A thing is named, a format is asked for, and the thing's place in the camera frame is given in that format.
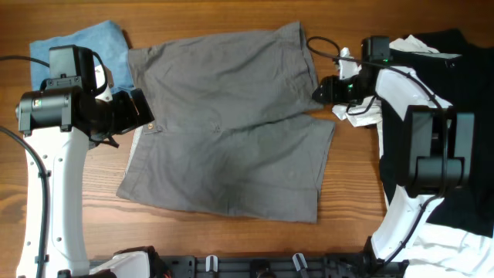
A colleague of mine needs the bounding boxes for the grey shorts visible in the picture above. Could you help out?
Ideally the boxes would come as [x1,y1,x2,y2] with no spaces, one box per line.
[117,22,335,223]

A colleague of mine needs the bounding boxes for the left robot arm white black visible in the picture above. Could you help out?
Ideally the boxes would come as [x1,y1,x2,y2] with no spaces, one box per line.
[16,45,154,277]

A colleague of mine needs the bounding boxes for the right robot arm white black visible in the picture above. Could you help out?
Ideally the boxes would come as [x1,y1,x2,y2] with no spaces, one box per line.
[315,48,474,267]

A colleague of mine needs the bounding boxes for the folded blue denim garment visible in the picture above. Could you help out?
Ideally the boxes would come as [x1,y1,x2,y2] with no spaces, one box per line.
[29,20,134,93]

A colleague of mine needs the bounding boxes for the black garment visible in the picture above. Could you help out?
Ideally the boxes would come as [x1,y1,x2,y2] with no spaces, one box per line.
[377,28,494,238]

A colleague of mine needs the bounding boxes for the white shirt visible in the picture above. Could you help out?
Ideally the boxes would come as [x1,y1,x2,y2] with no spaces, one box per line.
[344,30,493,277]

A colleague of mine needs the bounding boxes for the black base rail with clips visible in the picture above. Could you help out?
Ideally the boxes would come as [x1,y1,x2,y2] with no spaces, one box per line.
[90,246,410,278]

